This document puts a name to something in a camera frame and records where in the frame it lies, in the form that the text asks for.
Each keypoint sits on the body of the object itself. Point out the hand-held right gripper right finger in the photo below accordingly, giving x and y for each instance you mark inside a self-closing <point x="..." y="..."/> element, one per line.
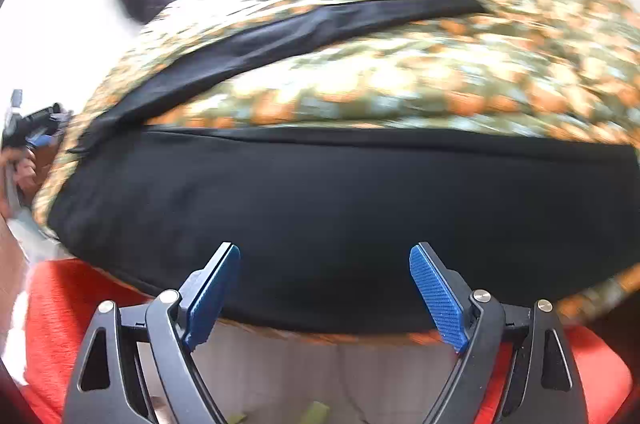
<point x="440" y="299"/>

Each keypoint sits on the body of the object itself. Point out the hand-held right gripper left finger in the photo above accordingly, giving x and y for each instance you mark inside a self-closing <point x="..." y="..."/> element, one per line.
<point x="210" y="299"/>

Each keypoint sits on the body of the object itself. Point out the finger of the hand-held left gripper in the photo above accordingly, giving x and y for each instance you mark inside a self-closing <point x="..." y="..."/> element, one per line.
<point x="45" y="112"/>
<point x="39" y="139"/>

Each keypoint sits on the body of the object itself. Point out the black pants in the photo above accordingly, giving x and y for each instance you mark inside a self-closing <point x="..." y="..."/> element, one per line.
<point x="325" y="214"/>

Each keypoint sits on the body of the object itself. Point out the person's left hand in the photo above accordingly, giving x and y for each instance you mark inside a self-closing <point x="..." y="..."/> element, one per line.
<point x="20" y="176"/>

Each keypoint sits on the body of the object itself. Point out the mattress with floral sheet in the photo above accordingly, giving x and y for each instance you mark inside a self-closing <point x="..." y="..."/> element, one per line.
<point x="310" y="374"/>

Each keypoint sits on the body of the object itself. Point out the orange fluffy rug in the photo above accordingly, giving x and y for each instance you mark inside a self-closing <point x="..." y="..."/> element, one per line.
<point x="55" y="329"/>

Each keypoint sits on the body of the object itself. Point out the pumpkin print blanket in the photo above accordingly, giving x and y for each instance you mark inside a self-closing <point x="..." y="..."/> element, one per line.
<point x="400" y="69"/>

